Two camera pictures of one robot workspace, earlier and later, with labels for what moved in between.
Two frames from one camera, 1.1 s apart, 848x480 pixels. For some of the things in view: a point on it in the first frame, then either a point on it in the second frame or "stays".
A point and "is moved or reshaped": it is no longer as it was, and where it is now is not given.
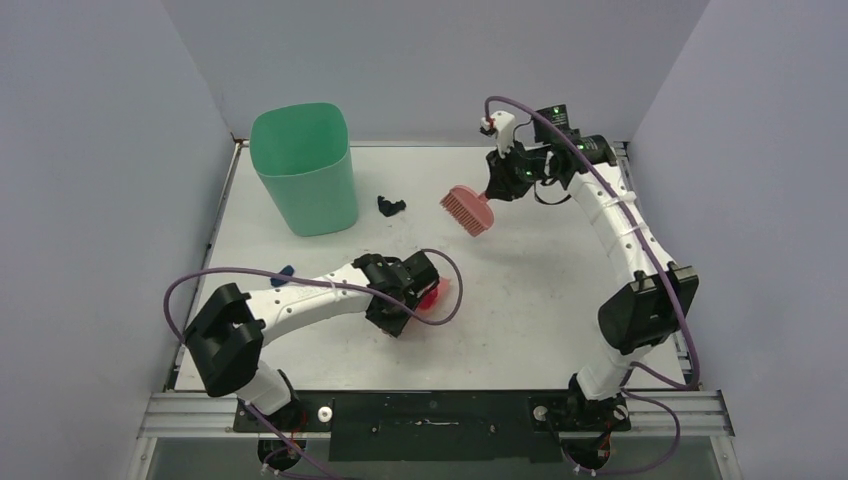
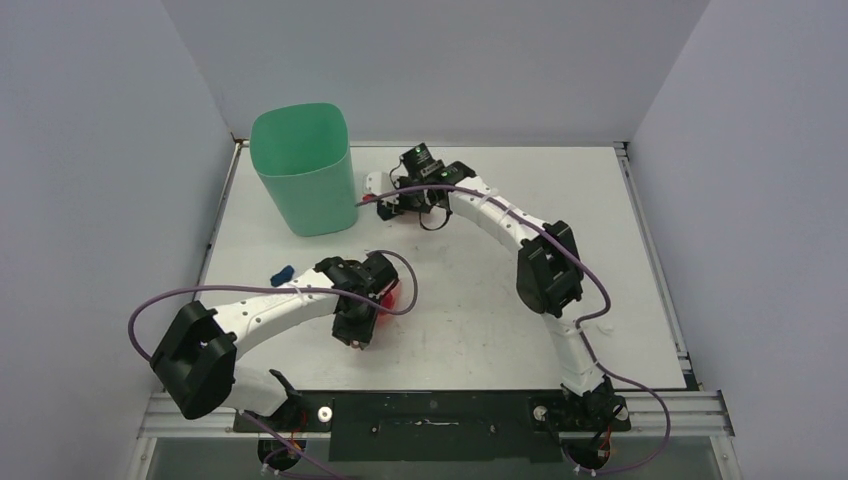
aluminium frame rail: x=700 y=413 stays
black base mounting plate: x=441 y=427 stays
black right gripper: x=499 y=183 to x=392 y=204
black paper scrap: x=388 y=208 stays
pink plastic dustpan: x=444 y=305 is moved or reshaped
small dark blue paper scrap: x=288 y=271 stays
